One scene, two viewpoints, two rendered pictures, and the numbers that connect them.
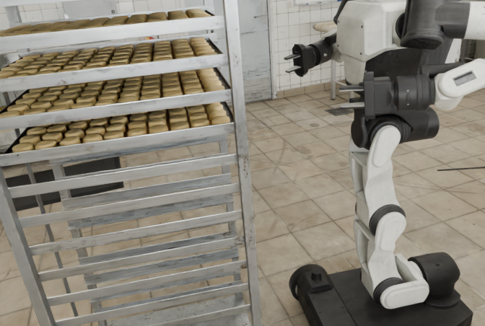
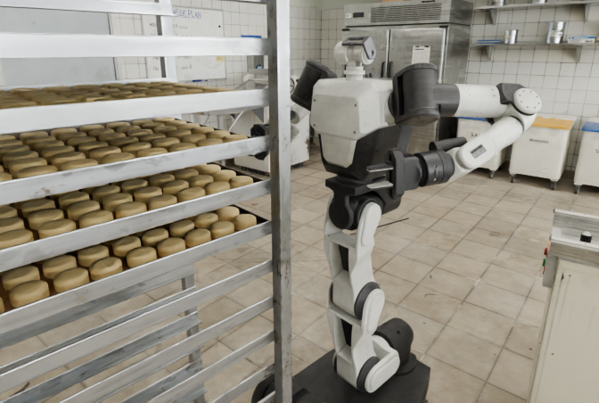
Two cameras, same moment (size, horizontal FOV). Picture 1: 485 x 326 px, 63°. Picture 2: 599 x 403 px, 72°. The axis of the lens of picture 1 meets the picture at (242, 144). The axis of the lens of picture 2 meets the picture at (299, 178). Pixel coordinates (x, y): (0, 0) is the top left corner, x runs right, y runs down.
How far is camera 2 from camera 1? 0.50 m
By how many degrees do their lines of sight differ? 32
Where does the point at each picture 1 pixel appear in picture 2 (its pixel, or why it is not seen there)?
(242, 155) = (285, 259)
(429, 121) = not seen: hidden behind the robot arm
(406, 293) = (385, 369)
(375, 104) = (405, 182)
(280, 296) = not seen: outside the picture
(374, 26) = (369, 104)
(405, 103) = (433, 178)
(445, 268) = (405, 333)
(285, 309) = not seen: outside the picture
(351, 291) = (324, 386)
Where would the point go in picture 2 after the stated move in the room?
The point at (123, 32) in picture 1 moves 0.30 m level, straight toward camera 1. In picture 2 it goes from (147, 108) to (292, 133)
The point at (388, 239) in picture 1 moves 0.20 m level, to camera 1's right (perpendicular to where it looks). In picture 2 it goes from (373, 319) to (413, 300)
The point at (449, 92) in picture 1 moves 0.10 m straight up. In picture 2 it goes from (471, 165) to (476, 124)
